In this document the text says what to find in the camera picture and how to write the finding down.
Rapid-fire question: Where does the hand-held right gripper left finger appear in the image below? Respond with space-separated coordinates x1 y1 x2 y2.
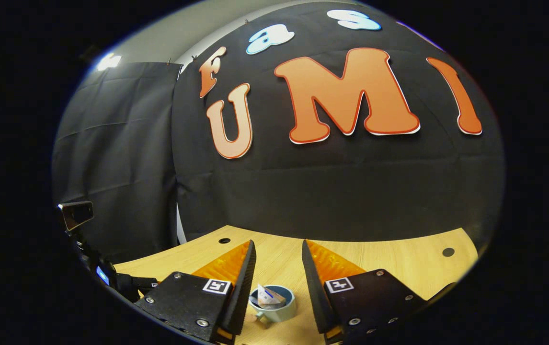
133 240 257 344

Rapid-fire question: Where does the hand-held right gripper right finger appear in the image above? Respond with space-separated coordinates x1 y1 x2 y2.
301 240 428 344

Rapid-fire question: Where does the white toothpaste tube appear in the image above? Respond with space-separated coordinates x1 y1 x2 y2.
257 285 286 309

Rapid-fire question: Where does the light blue cup wooden handle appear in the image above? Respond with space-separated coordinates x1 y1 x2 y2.
248 285 297 327

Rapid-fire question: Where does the wooden desktop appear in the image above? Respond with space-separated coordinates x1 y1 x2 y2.
112 225 480 345

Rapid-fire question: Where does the black backdrop cloth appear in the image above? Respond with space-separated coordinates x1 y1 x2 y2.
172 0 506 242

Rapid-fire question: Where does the plain black cloth panel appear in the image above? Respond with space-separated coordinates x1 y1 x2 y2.
52 61 182 264

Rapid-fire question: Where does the white ceiling light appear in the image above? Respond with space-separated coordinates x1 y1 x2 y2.
96 54 123 71

